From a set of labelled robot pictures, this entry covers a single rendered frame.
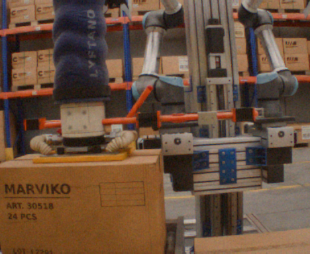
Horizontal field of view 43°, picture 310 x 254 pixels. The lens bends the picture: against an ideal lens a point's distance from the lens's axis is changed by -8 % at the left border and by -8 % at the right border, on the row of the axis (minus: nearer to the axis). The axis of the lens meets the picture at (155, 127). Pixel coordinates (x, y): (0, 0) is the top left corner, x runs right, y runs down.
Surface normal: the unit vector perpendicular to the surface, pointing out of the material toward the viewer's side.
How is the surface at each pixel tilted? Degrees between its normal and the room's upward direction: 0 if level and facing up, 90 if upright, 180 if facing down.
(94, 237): 90
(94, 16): 78
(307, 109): 90
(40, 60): 91
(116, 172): 90
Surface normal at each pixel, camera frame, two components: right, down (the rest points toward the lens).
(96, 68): 0.71, -0.26
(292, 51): 0.00, 0.11
